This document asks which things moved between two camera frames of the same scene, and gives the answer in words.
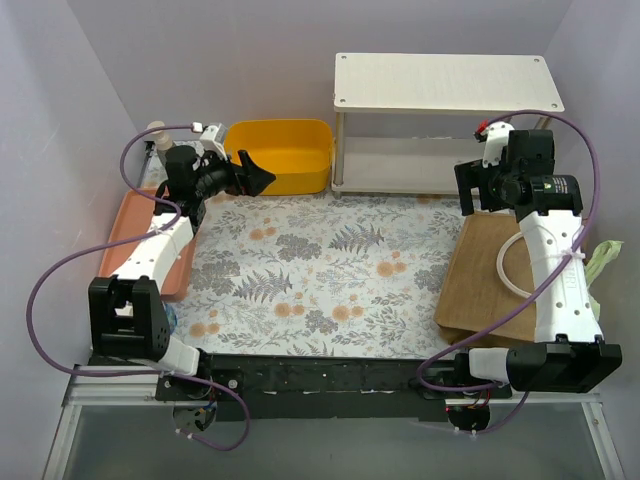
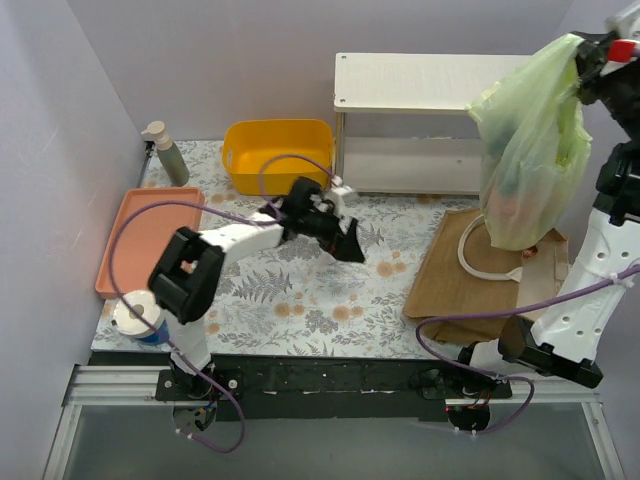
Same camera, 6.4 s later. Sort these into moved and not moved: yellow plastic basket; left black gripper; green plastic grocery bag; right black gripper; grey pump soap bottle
Moved: right black gripper; green plastic grocery bag; left black gripper
Not moved: grey pump soap bottle; yellow plastic basket
